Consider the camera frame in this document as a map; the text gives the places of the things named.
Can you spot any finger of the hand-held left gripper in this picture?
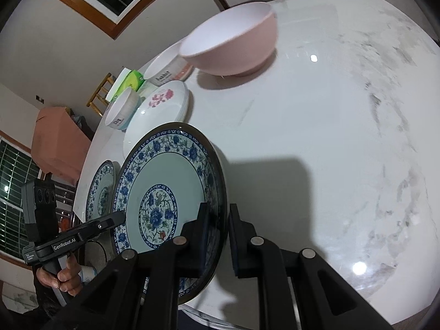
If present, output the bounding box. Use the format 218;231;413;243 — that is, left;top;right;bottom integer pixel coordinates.
97;212;126;230

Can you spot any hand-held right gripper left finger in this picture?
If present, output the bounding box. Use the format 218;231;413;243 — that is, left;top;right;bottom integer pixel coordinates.
45;202;210;330

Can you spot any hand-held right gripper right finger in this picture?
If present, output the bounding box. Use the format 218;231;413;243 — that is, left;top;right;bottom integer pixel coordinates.
229;203;396;330

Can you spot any large blue floral plate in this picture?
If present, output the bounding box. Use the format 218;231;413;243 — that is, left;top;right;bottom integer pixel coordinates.
112;122;227;306

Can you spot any white bowl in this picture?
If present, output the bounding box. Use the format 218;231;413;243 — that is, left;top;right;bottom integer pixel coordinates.
104;87;140;130
144;41;193;86

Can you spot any pink bowl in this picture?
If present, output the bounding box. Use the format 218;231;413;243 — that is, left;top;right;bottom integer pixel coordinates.
179;2;277;77

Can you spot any person's left hand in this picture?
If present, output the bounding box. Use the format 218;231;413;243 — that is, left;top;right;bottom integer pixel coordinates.
36;256;84;298

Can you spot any small blue floral plate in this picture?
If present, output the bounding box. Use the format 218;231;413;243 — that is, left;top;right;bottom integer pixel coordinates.
84;160;116;221

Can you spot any glossy dark wooden chair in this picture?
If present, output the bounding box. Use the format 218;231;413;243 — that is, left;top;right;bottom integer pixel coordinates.
51;179;76;221

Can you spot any barred window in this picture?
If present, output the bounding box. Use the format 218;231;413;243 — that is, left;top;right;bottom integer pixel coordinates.
0;131;43;258

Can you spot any pink cloth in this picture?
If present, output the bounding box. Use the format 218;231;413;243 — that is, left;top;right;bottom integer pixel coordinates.
31;106;93;183

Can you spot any white plate with pink flower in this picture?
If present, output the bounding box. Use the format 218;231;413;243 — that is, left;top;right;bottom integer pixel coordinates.
123;80;190;166

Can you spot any bamboo chair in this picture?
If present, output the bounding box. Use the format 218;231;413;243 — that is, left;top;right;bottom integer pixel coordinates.
86;72;116;117

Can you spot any green tissue box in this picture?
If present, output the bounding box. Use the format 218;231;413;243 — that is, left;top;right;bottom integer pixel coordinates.
106;68;145;102

